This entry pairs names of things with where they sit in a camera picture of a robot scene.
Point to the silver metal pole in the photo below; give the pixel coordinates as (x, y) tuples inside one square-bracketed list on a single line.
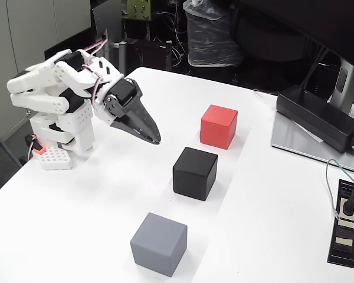
[(122, 59)]

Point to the black power plug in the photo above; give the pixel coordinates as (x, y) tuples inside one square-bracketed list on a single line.
[(348, 206)]

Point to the grey cube block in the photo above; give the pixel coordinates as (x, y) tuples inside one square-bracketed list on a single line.
[(156, 247)]

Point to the silver monitor base plate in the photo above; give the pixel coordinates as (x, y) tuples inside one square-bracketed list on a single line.
[(286, 138)]

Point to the red cube block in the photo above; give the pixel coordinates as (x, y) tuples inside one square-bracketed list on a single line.
[(216, 129)]

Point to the black desktop box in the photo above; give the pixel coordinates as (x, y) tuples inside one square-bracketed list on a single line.
[(153, 56)]

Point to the plastic-wrapped black bin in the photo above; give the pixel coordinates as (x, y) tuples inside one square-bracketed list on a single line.
[(212, 38)]

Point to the black power adapter brick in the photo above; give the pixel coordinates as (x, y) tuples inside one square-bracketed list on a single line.
[(315, 118)]

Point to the green metal board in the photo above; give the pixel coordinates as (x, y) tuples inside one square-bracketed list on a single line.
[(138, 9)]

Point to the black cube block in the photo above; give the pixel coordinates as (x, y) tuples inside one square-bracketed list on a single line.
[(193, 177)]

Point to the black power strip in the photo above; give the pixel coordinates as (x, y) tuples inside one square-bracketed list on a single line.
[(343, 247)]

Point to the black computer tower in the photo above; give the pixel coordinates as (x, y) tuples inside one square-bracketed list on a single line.
[(98, 23)]

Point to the black monitor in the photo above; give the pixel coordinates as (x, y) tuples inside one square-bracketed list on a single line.
[(298, 17)]

